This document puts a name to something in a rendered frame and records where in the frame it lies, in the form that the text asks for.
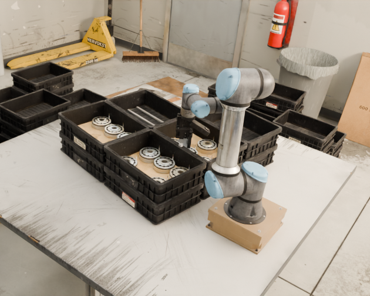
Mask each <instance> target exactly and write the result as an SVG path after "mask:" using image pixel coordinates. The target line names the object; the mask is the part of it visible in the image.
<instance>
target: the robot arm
mask: <svg viewBox="0 0 370 296"><path fill-rule="evenodd" d="M274 87H275V81H274V78H273V76H272V74H271V73H270V72H269V71H267V70H265V69H261V68H229V69H224V70H223V71H222V72H220V74H219V76H218V78H217V81H216V95H217V97H201V96H200V95H199V87H198V86H197V85H195V84H191V83H190V84H186V85H184V87H183V91H182V93H183V94H182V101H181V112H180V113H178V114H177V122H176V138H178V141H179V142H180V143H182V145H183V146H185V147H186V148H188V149H190V146H191V138H192V136H193V129H196V130H198V131H199V132H200V133H202V134H204V135H205V136H208V135H209V134H210V130H209V128H207V127H205V126H204V125H202V124H201V123H199V122H198V121H196V120H195V116H197V117H199V118H204V117H206V116H207V115H208V114H213V113H222V118H221V127H220V135H219V141H218V149H217V158H216V162H214V163H213V164H212V166H211V171H210V170H209V171H207V172H206V173H205V176H204V181H205V185H206V189H207V192H208V193H209V195H210V196H211V197H212V198H214V199H223V198H227V197H232V199H231V200H230V202H229V204H228V210H229V212H230V213H231V214H232V215H233V216H234V217H236V218H238V219H240V220H244V221H255V220H258V219H259V218H260V217H261V215H262V213H263V206H262V197H263V194H264V189H265V185H266V183H267V179H268V171H267V170H266V168H265V167H263V166H262V165H260V164H258V163H255V162H244V163H243V164H242V165H241V168H240V167H239V166H238V165H237V161H238V154H239V149H240V142H241V134H242V129H243V122H244V115H245V109H246V108H248V107H249V106H250V102H251V101H252V100H255V99H256V100H261V99H263V98H265V97H267V96H269V95H270V94H271V93H272V92H273V90H274Z"/></svg>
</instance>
